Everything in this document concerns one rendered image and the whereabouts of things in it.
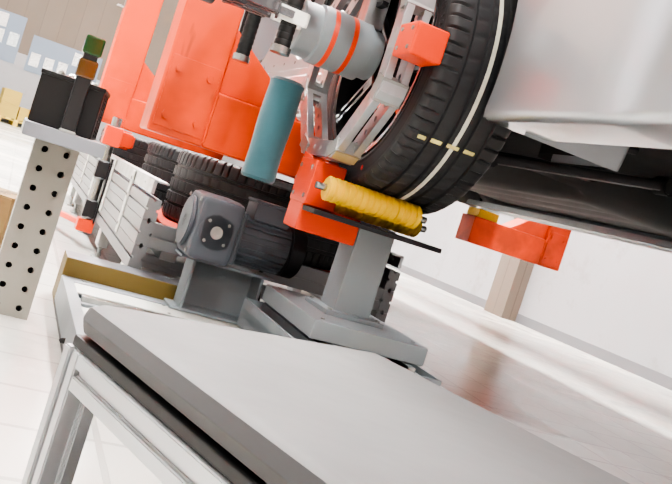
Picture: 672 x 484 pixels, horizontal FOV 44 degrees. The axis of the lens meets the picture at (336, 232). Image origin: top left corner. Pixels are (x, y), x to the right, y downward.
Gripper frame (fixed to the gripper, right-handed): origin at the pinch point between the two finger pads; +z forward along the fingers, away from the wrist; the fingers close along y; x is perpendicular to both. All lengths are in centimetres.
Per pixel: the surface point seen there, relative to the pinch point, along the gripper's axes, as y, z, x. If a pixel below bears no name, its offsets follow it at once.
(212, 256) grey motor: -39, 10, -58
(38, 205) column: -30, -35, -56
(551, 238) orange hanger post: -252, 264, -13
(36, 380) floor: 15, -29, -83
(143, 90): -254, 7, -10
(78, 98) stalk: -10.7, -35.2, -30.4
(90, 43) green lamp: -10.2, -36.2, -18.8
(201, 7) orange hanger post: -60, -9, 5
